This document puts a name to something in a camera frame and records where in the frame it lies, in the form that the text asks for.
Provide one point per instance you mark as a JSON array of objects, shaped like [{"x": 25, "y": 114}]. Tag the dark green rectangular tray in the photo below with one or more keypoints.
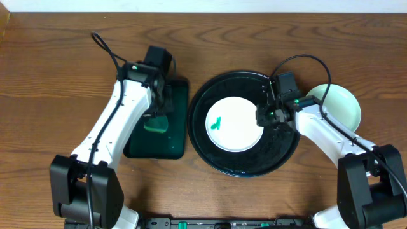
[{"x": 169, "y": 145}]

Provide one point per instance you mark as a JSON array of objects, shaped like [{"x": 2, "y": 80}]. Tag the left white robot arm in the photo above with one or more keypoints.
[{"x": 85, "y": 187}]

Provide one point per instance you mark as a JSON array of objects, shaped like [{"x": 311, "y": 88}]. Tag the white plate with green stain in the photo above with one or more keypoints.
[{"x": 232, "y": 126}]

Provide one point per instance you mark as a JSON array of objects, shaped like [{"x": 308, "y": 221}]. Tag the round black tray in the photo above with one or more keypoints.
[{"x": 275, "y": 146}]

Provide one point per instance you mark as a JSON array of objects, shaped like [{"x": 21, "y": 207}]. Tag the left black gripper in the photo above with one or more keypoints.
[{"x": 160, "y": 104}]

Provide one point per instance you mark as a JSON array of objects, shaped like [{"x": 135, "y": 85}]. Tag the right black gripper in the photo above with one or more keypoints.
[{"x": 261, "y": 119}]

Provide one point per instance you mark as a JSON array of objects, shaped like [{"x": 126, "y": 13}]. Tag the green sponge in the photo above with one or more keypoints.
[{"x": 157, "y": 124}]

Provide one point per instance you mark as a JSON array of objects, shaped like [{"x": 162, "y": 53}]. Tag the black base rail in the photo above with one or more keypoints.
[{"x": 167, "y": 223}]

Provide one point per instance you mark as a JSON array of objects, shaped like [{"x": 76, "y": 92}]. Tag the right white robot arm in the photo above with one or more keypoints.
[{"x": 371, "y": 184}]

